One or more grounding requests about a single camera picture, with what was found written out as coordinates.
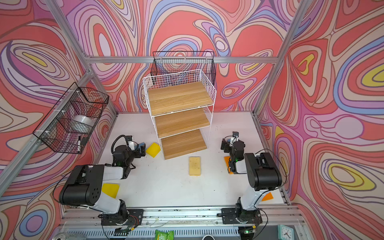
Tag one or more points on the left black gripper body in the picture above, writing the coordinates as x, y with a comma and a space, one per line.
141, 150

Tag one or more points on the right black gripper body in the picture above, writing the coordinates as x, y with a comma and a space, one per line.
226, 145

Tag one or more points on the orange sponge with pale back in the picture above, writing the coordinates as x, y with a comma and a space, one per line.
194, 166

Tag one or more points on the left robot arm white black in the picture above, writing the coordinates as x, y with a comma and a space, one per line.
83, 187

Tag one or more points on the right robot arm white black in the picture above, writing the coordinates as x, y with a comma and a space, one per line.
262, 173

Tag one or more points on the yellow sponge near shelf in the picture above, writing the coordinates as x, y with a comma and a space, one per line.
153, 150

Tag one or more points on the yellow sponge front left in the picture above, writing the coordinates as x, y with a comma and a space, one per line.
110, 189

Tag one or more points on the black marker pen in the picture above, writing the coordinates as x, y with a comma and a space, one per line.
79, 148

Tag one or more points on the green snack packet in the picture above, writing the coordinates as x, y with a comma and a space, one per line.
160, 235

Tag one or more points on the teal alarm clock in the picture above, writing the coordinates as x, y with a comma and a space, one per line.
285, 233

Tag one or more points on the white wire wooden shelf rack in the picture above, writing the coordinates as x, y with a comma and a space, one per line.
181, 106

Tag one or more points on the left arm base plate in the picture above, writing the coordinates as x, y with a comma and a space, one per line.
130, 218

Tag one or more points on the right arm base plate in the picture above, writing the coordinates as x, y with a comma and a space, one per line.
232, 216

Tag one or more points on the black wire basket left wall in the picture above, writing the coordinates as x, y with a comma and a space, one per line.
56, 133

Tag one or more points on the black wire basket wall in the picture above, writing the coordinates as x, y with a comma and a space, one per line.
56, 133
170, 62

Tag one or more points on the black wire basket back wall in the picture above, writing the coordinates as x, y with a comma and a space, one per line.
170, 62

